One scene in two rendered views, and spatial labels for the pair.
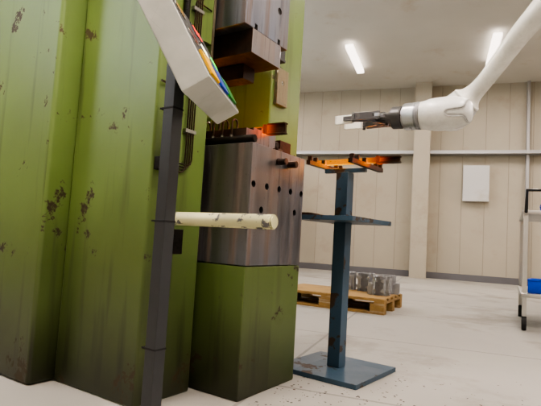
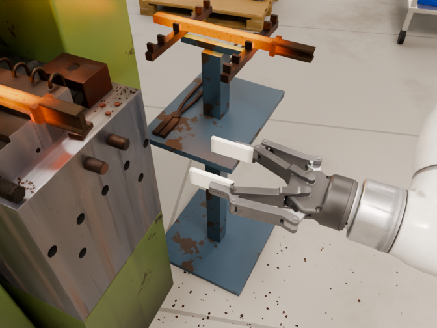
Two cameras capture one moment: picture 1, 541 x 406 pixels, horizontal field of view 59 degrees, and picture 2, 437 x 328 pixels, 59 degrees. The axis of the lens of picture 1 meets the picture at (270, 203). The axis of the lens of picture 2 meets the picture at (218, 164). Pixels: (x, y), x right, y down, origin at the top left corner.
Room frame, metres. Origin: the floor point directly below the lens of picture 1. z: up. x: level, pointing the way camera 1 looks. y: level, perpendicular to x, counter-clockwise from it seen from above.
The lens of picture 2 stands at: (1.27, -0.19, 1.42)
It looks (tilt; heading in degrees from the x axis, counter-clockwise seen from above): 45 degrees down; 350
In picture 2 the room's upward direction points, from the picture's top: straight up
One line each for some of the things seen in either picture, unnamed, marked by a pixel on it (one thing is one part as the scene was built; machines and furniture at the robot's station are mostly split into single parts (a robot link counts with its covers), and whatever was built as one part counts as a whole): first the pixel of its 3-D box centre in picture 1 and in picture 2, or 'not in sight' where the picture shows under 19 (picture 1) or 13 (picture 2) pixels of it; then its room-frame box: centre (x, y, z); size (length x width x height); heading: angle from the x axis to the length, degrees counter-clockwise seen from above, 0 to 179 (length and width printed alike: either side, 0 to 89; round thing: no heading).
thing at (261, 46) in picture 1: (225, 57); not in sight; (1.98, 0.22, 1.32); 0.42 x 0.20 x 0.10; 56
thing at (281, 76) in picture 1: (281, 88); not in sight; (2.19, -0.02, 1.27); 0.09 x 0.02 x 0.17; 146
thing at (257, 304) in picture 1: (214, 316); (69, 266); (2.03, 0.20, 0.23); 0.56 x 0.38 x 0.47; 56
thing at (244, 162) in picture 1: (221, 206); (21, 174); (2.03, 0.20, 0.69); 0.56 x 0.38 x 0.45; 56
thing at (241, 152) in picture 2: (353, 124); (231, 150); (1.71, -0.28, 1.00); 0.07 x 0.01 x 0.03; 56
